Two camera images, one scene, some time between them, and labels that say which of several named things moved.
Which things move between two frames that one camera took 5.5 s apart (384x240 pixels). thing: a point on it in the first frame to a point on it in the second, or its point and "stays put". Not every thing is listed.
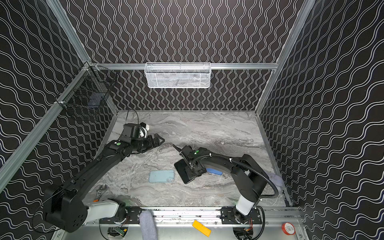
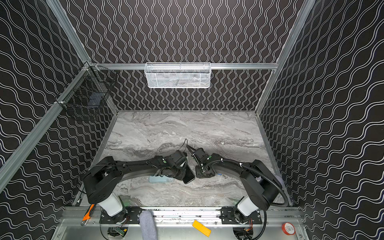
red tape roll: [288, 228] stays put
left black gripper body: [149, 142] to [184, 172]
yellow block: [200, 227] stays put
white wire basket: [178, 75] stays put
